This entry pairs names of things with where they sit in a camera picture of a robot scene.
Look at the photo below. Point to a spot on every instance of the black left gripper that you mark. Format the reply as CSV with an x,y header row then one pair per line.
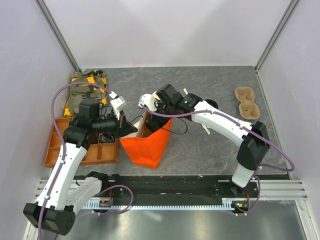
x,y
125,127

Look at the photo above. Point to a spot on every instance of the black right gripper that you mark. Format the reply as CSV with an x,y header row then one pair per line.
x,y
153,120

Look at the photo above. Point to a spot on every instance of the orange paper bag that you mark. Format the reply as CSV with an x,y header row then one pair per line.
x,y
146,151

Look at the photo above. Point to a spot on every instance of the brown paper coffee cup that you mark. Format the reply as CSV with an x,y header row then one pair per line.
x,y
146,131

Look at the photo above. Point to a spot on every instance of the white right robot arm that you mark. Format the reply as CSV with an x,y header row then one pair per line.
x,y
251,139

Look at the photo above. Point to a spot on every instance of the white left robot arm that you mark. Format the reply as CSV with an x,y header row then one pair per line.
x,y
55,209

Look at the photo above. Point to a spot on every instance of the orange wooden compartment tray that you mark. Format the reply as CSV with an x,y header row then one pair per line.
x,y
99,152

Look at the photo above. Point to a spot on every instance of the stack of black lids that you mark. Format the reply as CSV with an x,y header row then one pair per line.
x,y
212,103

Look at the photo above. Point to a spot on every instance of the camouflage folded cloth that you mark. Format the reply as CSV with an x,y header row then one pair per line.
x,y
79,92

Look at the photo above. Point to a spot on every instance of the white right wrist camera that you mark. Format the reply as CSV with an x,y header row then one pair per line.
x,y
148,101

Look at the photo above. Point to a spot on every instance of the aluminium cable duct rail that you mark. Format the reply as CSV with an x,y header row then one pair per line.
x,y
98,204

